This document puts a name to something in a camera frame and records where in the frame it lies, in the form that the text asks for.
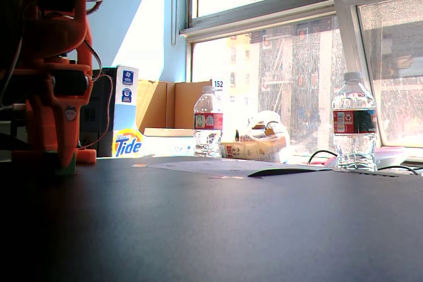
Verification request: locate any Tide detergent cardboard box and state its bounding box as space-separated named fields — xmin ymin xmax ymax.
xmin=111 ymin=65 xmax=229 ymax=159

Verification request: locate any clear water bottle red label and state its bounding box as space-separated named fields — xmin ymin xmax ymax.
xmin=193 ymin=85 xmax=224 ymax=159
xmin=331 ymin=71 xmax=379 ymax=172

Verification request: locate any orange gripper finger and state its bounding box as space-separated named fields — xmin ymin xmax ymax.
xmin=56 ymin=96 xmax=81 ymax=168
xmin=76 ymin=148 xmax=98 ymax=165

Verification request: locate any window blind cord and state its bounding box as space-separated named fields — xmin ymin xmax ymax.
xmin=171 ymin=0 xmax=177 ymax=46

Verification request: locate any thin black cable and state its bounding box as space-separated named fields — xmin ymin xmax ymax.
xmin=306 ymin=149 xmax=421 ymax=176

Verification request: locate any black rectangular case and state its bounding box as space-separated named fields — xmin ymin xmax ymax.
xmin=79 ymin=67 xmax=117 ymax=158

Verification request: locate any green cube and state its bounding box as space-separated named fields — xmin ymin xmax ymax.
xmin=54 ymin=150 xmax=79 ymax=176

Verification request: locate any window frame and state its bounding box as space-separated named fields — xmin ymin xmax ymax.
xmin=180 ymin=0 xmax=423 ymax=160

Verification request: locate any clear plastic bag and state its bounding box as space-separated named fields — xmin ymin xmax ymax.
xmin=219 ymin=110 xmax=292 ymax=164

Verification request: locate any orange gripper body black servo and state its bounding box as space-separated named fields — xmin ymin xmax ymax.
xmin=24 ymin=60 xmax=95 ymax=153

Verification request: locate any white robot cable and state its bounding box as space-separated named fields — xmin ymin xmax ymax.
xmin=0 ymin=36 xmax=27 ymax=113

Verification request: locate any white numbered grid paper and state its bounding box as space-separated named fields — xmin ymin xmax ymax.
xmin=147 ymin=159 xmax=333 ymax=178

